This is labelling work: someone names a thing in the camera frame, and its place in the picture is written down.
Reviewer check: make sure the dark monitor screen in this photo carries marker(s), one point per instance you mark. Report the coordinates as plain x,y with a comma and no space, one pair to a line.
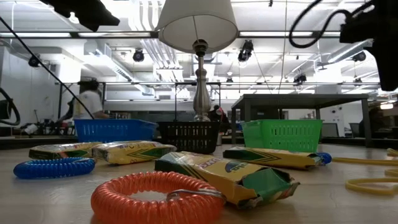
4,109

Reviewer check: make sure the black metal rack frame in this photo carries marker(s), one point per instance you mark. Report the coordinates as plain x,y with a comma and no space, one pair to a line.
175,102

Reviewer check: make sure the small white object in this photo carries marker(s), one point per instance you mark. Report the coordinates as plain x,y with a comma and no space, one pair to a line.
31,129

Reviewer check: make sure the yellow Crayola crayon box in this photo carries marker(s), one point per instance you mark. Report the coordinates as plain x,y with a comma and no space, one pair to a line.
273,157

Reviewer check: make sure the black plastic slotted basket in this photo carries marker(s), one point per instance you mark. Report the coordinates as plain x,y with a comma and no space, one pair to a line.
189,137

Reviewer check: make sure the green plastic slotted basket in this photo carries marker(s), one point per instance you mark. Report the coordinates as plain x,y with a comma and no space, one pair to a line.
283,135

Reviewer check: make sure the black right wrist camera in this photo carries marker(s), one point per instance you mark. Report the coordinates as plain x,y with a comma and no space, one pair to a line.
356,29

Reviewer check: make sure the blue plastic slotted basket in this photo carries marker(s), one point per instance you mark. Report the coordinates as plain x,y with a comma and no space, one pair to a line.
115,130

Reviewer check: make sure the grey monitor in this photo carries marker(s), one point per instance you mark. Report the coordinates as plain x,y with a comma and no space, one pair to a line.
330,130

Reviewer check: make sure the white shade silver table lamp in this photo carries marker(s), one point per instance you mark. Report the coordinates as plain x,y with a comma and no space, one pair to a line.
199,18

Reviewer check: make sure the black ceiling spotlight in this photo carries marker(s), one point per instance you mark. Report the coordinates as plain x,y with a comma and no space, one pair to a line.
245,49
33,61
138,56
359,56
300,78

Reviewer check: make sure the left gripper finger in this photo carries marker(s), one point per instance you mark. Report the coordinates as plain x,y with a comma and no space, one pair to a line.
96,17

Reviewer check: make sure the person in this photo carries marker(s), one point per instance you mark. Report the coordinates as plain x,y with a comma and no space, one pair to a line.
90,104
368,124
214,113

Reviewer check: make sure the yellow rubber band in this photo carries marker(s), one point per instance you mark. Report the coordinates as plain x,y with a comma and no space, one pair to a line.
357,160
392,152
391,172
349,185

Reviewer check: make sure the plastic-wrapped crayon pack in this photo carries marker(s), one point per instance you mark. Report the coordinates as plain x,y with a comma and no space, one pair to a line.
59,151
133,152

